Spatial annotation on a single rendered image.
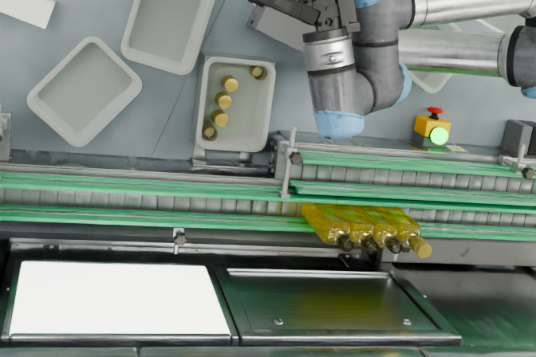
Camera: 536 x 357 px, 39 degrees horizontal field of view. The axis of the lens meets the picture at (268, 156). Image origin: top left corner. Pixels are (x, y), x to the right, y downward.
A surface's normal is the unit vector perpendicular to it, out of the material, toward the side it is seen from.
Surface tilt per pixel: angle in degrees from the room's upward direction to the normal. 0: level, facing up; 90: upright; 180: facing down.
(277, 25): 1
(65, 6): 0
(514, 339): 90
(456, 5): 12
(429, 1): 18
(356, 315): 90
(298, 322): 90
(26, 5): 0
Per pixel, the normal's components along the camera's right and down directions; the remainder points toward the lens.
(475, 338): 0.13, -0.96
